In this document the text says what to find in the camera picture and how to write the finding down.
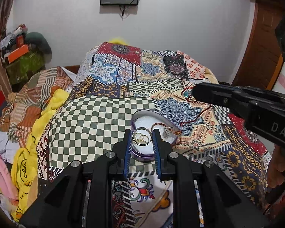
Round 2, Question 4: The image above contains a pile of assorted clutter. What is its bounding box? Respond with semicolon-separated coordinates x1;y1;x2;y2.
0;24;29;53

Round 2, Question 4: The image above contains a purple heart-shaped box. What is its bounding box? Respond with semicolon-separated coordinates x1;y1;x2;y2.
130;109;183;164

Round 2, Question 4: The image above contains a pink plush toy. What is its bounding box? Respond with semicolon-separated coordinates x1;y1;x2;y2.
0;154;19;200

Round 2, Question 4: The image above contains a black cable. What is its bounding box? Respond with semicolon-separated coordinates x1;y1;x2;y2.
119;3;130;21

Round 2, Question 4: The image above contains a dark green cushion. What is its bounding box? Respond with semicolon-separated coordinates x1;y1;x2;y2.
25;32;52;54

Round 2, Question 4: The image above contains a yellow plastic object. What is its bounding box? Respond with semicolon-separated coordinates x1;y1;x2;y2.
108;37;130;45

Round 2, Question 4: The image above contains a red cord necklace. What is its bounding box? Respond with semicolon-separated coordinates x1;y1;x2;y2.
151;85;213;145

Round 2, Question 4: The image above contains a white cloth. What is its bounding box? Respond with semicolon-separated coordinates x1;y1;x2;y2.
0;129;15;163

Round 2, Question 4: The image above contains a green cloth covered table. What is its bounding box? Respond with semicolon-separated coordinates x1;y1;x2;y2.
5;50;45;85

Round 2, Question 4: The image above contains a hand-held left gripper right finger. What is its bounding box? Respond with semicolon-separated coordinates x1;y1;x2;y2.
152;128;269;228

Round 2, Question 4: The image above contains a person's right hand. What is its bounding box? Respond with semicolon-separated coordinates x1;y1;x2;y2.
267;145;285;188

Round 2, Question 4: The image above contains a silver bangle bracelet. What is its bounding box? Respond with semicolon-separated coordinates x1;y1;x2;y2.
132;127;154;146

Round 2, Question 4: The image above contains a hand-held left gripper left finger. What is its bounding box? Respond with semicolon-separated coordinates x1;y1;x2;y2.
19;129;133;228

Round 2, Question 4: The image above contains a yellow shirt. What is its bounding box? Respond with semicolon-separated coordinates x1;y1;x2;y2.
11;89;70;221

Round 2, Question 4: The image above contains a colourful patchwork blanket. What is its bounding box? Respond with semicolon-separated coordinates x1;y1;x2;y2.
37;41;269;228

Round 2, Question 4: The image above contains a wooden door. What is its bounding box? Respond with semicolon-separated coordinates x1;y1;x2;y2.
231;2;285;91

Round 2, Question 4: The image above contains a long orange box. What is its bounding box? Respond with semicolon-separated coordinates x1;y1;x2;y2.
7;44;29;63

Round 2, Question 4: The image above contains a striped brown patchwork sheet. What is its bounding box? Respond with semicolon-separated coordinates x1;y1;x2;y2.
0;66;74;138

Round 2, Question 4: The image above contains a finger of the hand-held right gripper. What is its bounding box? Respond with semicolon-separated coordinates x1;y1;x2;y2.
192;83;250;111

